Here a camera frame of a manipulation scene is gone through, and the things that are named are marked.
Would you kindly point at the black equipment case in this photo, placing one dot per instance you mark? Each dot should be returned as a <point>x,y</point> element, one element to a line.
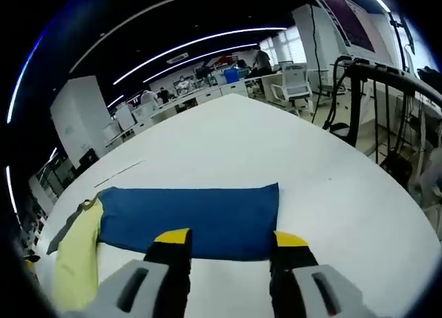
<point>397,169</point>

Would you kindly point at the ceiling air vent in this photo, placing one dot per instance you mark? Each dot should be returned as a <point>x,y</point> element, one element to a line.
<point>177,58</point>

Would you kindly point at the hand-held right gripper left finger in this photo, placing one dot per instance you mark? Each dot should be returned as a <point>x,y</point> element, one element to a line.
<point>169,262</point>

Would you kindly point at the large purple display screen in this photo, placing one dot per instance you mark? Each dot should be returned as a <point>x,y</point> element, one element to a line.
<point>352,17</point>

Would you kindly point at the black box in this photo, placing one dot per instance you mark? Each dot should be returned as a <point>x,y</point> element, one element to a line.
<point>88,157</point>

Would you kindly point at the white office chair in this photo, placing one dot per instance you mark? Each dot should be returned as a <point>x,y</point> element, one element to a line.
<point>293,79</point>

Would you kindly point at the yellow blue grey garment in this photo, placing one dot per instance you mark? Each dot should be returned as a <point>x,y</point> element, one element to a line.
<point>190,217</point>

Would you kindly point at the blue storage bin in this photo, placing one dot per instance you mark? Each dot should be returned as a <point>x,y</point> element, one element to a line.
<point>232,76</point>

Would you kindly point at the white square pillar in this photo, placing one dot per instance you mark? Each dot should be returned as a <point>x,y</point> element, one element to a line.
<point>79,117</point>
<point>300,31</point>

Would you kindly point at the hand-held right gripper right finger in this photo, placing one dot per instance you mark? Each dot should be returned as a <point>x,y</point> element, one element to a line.
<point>290,259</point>

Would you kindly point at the white workbench row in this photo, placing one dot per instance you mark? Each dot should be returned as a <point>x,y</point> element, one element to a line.
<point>207,95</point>

